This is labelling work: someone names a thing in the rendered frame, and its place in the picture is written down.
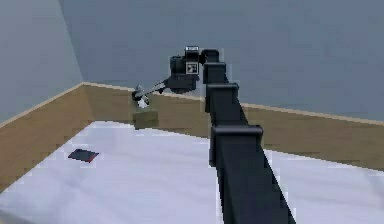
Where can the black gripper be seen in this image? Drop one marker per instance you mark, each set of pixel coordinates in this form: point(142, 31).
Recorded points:
point(181, 82)

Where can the olive tissue box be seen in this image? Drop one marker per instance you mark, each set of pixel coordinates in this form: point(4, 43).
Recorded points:
point(146, 119)

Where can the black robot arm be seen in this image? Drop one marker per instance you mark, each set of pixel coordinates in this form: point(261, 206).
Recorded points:
point(240, 160)

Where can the white bed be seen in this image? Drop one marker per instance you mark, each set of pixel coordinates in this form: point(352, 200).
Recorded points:
point(140, 186)

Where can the dark flat book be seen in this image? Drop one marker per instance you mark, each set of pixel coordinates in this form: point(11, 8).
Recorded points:
point(83, 155)

